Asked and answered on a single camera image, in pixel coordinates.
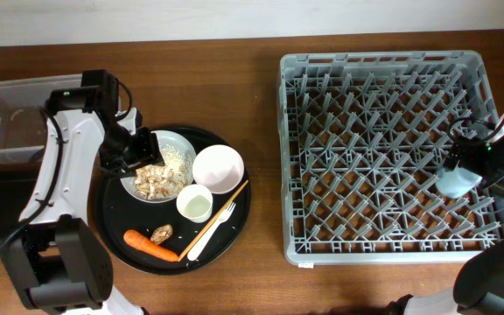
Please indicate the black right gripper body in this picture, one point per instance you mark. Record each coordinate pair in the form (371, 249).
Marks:
(482, 160)

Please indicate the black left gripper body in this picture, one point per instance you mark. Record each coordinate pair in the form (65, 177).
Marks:
(124, 150)

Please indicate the light blue plastic cup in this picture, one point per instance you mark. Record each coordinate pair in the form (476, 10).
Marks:
(457, 182)

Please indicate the rice and food scraps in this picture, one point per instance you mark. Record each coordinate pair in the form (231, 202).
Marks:
(154, 182)

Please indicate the white paper cup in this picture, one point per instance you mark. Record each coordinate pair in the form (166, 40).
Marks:
(195, 203)

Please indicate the round black serving tray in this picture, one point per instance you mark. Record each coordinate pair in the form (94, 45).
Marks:
(115, 211)

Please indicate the pink white small bowl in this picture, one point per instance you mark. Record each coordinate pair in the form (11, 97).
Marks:
(219, 168)

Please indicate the white plastic fork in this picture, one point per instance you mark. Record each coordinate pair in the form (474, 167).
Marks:
(196, 250)

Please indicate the wooden chopstick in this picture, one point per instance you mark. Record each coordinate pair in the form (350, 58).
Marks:
(210, 223)

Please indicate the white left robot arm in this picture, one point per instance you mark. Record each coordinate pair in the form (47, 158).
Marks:
(54, 261)

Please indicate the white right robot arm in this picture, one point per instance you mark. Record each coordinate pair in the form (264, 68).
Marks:
(479, 286)

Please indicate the clear plastic waste bin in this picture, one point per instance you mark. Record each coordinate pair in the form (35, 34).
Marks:
(22, 127)

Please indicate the grey plastic dishwasher rack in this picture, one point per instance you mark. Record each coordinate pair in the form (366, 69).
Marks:
(362, 136)

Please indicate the brown food lump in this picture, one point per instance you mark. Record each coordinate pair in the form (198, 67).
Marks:
(162, 234)

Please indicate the orange carrot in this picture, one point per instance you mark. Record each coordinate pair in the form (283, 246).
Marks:
(139, 242)

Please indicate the small white label sticker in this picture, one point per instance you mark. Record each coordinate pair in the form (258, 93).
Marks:
(306, 265)

